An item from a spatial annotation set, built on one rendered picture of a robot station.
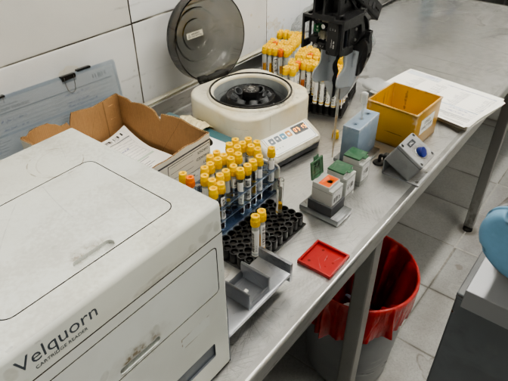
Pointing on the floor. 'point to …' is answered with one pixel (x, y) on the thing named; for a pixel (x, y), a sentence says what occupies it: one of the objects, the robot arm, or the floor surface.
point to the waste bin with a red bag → (397, 263)
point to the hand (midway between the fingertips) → (339, 89)
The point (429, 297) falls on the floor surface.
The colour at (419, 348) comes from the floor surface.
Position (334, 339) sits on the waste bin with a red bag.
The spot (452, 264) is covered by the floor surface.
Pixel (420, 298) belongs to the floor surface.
